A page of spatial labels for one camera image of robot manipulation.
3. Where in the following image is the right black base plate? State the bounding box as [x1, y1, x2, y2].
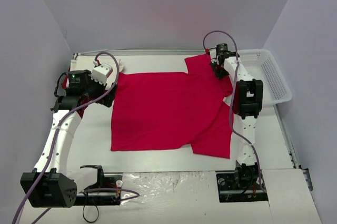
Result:
[216, 172, 269, 203]

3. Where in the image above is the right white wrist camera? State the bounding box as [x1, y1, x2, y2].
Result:
[205, 48, 217, 63]

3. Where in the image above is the red folded t shirt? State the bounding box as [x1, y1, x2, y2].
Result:
[61, 79, 87, 119]

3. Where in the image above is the red t shirt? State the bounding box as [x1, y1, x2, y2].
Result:
[111, 55, 232, 158]
[61, 79, 87, 119]

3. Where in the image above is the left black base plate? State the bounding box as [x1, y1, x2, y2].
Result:
[72, 173, 123, 206]

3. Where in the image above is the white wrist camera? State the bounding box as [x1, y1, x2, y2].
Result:
[205, 48, 217, 63]
[91, 63, 113, 86]

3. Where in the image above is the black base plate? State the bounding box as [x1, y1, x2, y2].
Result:
[72, 173, 123, 206]
[216, 172, 269, 203]

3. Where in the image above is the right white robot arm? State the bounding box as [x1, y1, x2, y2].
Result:
[210, 43, 264, 189]

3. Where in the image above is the thin black cable loop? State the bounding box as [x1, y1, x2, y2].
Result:
[82, 202, 100, 222]

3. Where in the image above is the white plastic basket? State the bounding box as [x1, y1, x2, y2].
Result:
[237, 49, 292, 106]

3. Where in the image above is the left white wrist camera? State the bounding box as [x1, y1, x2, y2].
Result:
[91, 63, 113, 86]

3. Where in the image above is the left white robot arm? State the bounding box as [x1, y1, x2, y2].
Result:
[21, 65, 117, 208]

